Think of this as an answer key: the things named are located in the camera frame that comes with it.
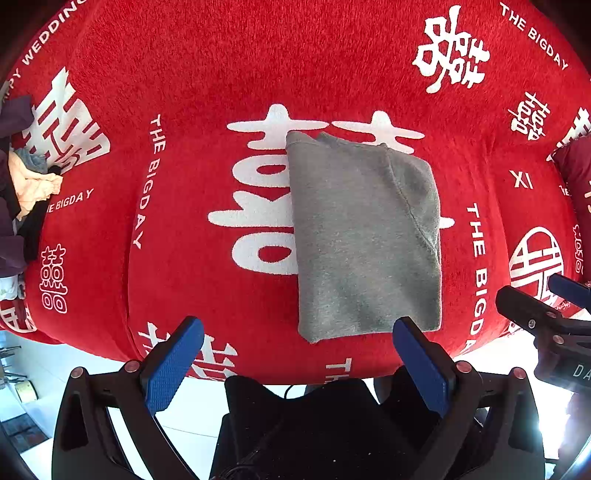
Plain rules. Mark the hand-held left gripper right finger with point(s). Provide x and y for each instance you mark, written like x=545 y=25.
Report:
x=422 y=369

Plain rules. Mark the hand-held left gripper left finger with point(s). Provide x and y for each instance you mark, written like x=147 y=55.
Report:
x=173 y=369

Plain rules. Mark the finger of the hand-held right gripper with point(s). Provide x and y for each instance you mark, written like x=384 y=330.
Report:
x=521 y=307
x=570 y=288

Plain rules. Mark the grey sweater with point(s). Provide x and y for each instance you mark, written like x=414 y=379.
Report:
x=364 y=240

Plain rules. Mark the person's right forearm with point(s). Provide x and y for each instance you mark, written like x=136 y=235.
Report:
x=579 y=424

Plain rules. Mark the person's black clothing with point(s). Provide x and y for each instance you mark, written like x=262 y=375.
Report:
x=323 y=438

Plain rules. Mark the dark red garment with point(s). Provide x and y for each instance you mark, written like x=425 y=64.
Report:
x=575 y=166

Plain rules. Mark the cream cloth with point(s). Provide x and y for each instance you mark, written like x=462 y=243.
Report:
x=32 y=189

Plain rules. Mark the grey-blue cloth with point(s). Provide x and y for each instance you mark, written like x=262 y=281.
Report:
x=33 y=160

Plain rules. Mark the dark purple garment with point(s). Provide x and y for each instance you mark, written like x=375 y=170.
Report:
x=14 y=117

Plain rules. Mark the red printed blanket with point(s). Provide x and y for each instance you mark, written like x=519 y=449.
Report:
x=184 y=69

